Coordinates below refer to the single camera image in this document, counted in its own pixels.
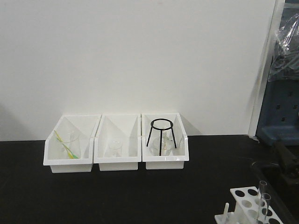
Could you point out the white test tube rack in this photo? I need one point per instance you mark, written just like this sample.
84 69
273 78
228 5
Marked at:
246 207

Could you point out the white storage bin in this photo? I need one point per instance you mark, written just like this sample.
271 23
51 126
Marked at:
126 128
55 156
178 156

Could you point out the white middle storage bin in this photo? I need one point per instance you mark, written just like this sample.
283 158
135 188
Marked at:
126 128

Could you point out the plastic bag of pegs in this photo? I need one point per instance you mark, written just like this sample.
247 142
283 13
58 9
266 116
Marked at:
285 63

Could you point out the clear glass beaker middle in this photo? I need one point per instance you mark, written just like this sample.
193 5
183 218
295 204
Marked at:
114 148

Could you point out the black wire tripod stand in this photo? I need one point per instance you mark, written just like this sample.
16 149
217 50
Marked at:
162 142

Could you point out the black lab sink basin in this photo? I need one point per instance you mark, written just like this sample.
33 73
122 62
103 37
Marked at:
283 190

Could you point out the clear glass flask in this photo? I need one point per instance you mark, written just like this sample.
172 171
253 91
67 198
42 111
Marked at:
154 135

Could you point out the white left storage bin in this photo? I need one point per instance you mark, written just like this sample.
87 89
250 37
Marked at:
55 156

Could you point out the white right storage bin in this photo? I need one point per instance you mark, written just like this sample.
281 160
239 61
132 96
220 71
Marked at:
178 156

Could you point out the clear glass test tube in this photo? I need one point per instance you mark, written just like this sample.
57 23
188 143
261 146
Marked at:
263 207
261 188

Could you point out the clear glass beaker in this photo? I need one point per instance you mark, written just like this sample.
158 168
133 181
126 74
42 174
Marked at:
75 146
114 148

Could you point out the clear glass beaker left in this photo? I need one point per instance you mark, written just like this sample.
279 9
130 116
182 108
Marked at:
75 146

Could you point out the blue-grey pegboard drying rack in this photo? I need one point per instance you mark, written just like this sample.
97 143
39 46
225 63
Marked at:
279 113

